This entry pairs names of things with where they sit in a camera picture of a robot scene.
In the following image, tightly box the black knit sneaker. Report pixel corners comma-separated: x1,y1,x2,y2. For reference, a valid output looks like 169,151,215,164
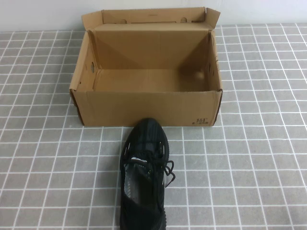
119,117,177,230

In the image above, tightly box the brown cardboard shoe box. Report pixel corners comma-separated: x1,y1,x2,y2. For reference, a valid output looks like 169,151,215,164
69,6,223,127

